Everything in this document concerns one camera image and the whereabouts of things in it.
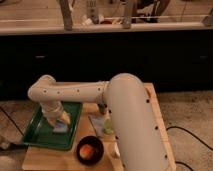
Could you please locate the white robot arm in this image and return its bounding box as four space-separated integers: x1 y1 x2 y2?
27 73 172 171

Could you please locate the black cable left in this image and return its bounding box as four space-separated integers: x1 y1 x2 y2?
0 106 25 137

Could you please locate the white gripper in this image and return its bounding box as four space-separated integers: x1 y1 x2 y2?
47 111 71 127

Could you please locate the clear plastic cup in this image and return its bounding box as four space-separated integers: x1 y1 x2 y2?
114 144 120 158

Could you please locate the green plastic tray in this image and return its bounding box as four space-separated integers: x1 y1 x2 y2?
22 102 83 151

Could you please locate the dark bowl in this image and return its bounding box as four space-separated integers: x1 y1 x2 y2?
76 136 104 165

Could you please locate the black cable right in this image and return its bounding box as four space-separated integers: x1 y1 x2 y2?
165 125 213 171

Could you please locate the black cable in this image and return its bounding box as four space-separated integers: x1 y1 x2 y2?
165 125 213 171
0 106 25 137

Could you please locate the grey cloth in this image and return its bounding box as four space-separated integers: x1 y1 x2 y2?
89 115 105 137

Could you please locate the wooden counter shelf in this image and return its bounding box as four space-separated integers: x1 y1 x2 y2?
0 0 213 35

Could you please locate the orange fruit in bowl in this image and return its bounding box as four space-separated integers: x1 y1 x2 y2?
79 144 94 160

